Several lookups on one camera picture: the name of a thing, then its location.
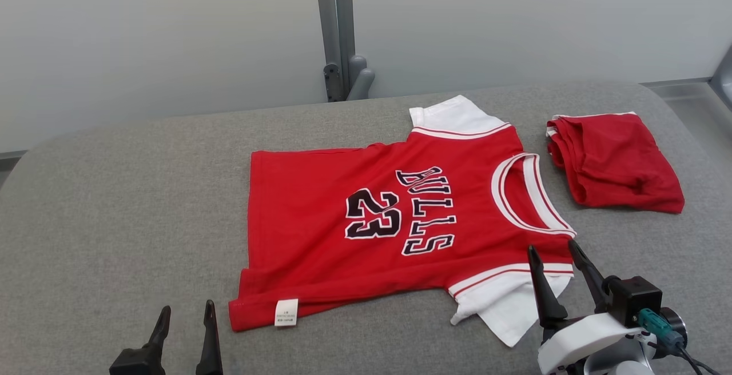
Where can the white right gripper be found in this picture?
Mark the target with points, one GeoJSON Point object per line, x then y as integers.
{"type": "Point", "coordinates": [583, 338]}

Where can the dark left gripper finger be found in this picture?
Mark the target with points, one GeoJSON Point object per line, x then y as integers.
{"type": "Point", "coordinates": [210, 346]}
{"type": "Point", "coordinates": [160, 332]}

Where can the red shorts with white trim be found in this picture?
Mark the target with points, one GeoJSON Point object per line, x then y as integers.
{"type": "Point", "coordinates": [617, 163]}

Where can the red Bulls 23 jersey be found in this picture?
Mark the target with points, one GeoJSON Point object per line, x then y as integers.
{"type": "Point", "coordinates": [309, 238]}

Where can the grey fabric sofa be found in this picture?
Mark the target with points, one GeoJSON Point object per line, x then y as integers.
{"type": "Point", "coordinates": [114, 215]}

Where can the grey metal leg with caster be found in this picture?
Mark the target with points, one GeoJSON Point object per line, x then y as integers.
{"type": "Point", "coordinates": [723, 78]}

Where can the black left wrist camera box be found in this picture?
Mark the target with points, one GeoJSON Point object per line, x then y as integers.
{"type": "Point", "coordinates": [137, 363]}

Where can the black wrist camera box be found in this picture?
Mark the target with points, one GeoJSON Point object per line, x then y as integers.
{"type": "Point", "coordinates": [632, 298]}
{"type": "Point", "coordinates": [137, 363]}

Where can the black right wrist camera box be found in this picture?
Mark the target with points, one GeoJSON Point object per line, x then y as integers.
{"type": "Point", "coordinates": [632, 298]}

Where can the teal right camera connector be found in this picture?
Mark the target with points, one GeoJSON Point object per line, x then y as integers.
{"type": "Point", "coordinates": [657, 324]}

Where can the grey metal partition post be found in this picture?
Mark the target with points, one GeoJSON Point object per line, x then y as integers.
{"type": "Point", "coordinates": [337, 32]}

